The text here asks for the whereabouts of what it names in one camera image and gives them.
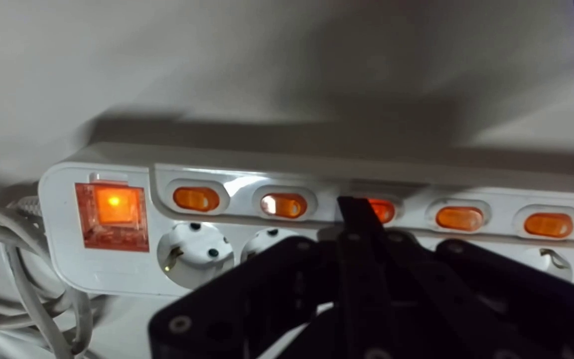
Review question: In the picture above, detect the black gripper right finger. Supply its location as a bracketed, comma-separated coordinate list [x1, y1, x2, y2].
[383, 230, 574, 359]

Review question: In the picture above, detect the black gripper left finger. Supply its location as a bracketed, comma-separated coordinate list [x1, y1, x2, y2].
[148, 198, 385, 359]

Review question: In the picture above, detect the white six-socket power strip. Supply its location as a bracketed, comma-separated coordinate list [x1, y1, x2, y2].
[38, 144, 574, 298]

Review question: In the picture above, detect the white power cable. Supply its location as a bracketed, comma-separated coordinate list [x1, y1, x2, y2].
[0, 174, 114, 359]

